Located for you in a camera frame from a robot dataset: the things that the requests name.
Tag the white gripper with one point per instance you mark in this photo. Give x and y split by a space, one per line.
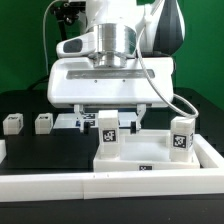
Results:
76 82

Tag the white square tabletop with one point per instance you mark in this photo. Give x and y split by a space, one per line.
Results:
147 150

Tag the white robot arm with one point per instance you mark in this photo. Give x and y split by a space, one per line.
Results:
121 59

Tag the white sheet with tags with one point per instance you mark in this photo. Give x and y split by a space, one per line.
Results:
69 120

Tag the white right fence bar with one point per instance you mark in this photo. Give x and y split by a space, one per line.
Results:
208 157

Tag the white fence bar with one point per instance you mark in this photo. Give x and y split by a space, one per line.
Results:
42 187
208 157

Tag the white front fence bar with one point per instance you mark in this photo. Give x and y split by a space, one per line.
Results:
42 187

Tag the white left fence block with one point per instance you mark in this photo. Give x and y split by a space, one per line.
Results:
3 152

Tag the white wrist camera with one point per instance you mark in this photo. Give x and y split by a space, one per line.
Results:
76 47

